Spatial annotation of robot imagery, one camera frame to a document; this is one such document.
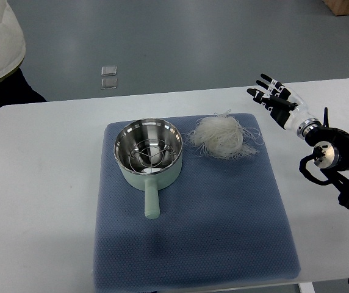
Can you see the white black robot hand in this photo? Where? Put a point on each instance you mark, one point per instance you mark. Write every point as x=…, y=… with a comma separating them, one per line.
x=285, y=106

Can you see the white vermicelli bundle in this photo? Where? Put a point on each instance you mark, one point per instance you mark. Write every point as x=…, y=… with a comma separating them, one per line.
x=221, y=136

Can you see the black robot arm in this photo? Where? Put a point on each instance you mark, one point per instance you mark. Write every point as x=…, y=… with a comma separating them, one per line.
x=329, y=161

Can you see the mint green steel pot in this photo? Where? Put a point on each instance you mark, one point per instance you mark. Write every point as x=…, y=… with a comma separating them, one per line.
x=150, y=183

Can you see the wooden box corner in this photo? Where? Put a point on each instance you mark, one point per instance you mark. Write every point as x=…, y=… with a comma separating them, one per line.
x=338, y=7

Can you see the blue textured mat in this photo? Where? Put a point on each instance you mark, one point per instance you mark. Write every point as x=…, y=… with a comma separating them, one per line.
x=220, y=222

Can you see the upper floor socket plate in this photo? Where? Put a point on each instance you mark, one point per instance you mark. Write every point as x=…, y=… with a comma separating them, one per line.
x=109, y=70

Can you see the wire steaming rack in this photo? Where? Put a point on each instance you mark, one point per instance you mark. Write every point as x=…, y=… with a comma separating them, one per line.
x=150, y=156

